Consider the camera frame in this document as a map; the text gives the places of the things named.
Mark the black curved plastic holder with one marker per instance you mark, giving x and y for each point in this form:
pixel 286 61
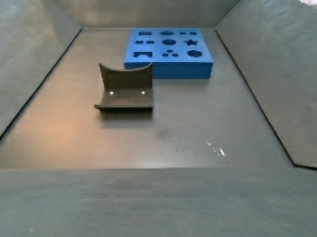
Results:
pixel 127 88

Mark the blue shape sorter block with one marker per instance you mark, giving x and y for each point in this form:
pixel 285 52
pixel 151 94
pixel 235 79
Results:
pixel 175 50

